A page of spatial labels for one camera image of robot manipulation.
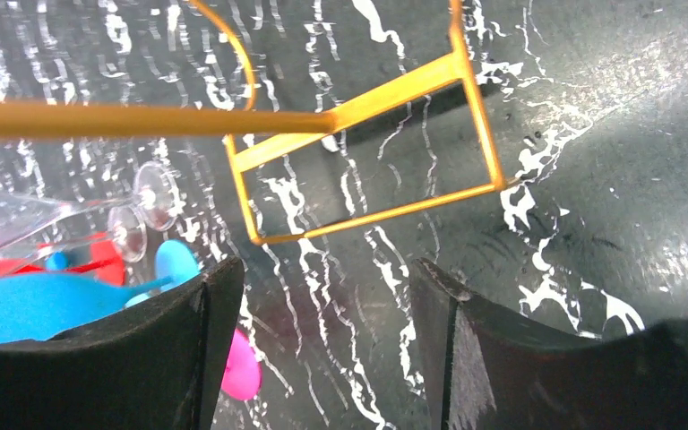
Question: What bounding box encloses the clear champagne flute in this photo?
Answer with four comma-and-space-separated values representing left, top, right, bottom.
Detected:
0, 161, 177, 242
0, 204, 150, 265

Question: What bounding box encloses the blue wine glass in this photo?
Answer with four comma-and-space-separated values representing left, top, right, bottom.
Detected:
0, 240, 200, 343
44, 252, 71, 271

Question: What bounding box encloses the red wine glass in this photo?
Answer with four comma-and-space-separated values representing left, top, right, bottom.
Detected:
0, 232, 126, 287

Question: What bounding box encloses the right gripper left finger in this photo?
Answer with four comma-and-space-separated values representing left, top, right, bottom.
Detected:
0, 256, 245, 429

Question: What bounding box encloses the gold wire glass rack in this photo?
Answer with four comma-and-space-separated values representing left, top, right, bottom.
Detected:
0, 1, 515, 245

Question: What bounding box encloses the blue wine glass front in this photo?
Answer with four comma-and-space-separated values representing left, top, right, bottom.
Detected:
44, 252, 71, 271

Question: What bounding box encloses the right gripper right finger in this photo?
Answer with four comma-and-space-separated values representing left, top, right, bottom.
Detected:
408, 258, 688, 429

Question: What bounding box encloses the pink wine glass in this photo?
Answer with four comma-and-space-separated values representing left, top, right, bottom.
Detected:
220, 330, 262, 400

